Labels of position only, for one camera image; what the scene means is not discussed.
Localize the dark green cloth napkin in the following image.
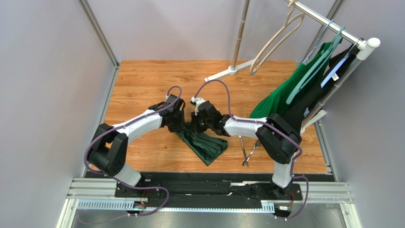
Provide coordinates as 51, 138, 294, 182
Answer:
176, 123, 228, 166

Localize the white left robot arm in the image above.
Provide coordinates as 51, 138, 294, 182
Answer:
84, 94, 185, 187

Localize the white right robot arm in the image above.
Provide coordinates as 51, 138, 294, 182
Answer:
191, 97, 302, 189

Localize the silver fork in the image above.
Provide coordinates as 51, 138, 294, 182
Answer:
242, 140, 261, 166

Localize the bright green t-shirt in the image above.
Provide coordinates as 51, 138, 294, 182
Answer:
250, 42, 332, 118

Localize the metal rack upright pole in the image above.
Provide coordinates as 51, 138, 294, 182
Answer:
231, 0, 250, 67

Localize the teal clothes hanger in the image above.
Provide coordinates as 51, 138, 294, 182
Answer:
286, 26, 346, 105

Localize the blue clothes hanger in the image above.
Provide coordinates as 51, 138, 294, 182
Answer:
302, 19, 334, 64

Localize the beige clothes hanger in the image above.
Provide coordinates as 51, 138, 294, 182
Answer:
249, 0, 305, 76

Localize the black garment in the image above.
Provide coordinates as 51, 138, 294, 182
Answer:
282, 47, 359, 131

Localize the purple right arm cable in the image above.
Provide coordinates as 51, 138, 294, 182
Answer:
193, 79, 309, 221

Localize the metal clothes rack rail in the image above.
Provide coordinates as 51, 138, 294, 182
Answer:
286, 0, 381, 61

